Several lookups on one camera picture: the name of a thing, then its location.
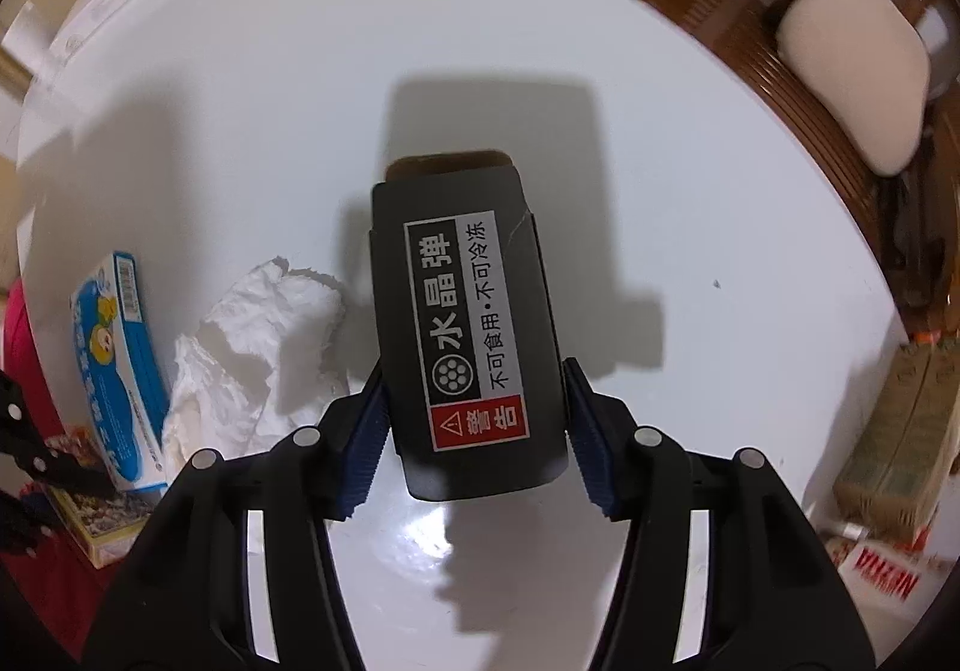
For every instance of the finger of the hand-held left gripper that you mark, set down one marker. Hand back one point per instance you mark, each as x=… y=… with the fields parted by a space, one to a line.
x=34 y=450
x=22 y=528

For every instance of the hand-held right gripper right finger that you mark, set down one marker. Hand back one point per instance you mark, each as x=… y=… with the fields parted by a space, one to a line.
x=592 y=446

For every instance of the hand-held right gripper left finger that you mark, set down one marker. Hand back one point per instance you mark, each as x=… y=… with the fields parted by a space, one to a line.
x=367 y=446

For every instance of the ornate red gold box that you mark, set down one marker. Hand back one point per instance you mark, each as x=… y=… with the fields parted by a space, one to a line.
x=97 y=528

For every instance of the black box with white label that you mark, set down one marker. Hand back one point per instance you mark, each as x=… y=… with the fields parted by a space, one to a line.
x=465 y=251

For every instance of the blue cartoon print box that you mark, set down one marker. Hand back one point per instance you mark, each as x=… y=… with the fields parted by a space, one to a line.
x=120 y=356

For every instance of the crumpled white tissue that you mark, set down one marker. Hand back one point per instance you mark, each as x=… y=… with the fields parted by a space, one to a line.
x=247 y=341

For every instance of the tan cardboard box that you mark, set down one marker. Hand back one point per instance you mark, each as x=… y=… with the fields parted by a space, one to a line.
x=900 y=438

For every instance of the white printed cardboard box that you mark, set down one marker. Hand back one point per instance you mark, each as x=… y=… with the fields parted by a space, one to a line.
x=877 y=570

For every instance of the red bag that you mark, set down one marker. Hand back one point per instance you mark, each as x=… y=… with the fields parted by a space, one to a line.
x=934 y=339

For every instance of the long wooden slatted sofa bench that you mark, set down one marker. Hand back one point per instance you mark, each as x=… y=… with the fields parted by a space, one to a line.
x=750 y=18

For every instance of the beige cushion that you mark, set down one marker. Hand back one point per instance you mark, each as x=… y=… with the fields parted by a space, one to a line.
x=855 y=63

